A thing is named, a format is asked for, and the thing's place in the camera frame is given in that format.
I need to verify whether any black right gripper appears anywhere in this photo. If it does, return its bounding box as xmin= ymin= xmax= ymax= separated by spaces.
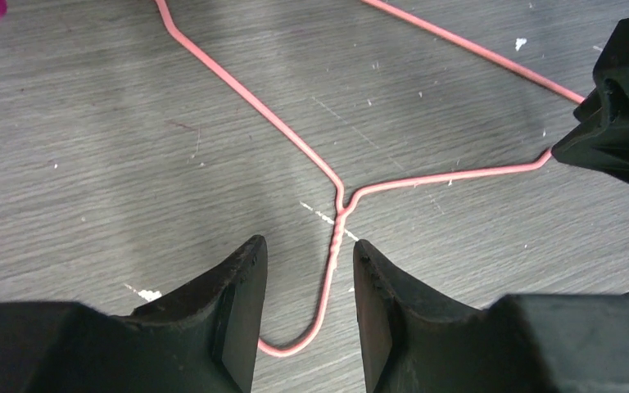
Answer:
xmin=551 ymin=18 xmax=629 ymax=184

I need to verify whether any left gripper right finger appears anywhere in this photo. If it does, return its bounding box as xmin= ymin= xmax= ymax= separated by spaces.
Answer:
xmin=353 ymin=240 xmax=500 ymax=392

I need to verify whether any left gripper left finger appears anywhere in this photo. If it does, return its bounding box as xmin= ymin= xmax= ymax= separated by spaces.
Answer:
xmin=130 ymin=235 xmax=268 ymax=392

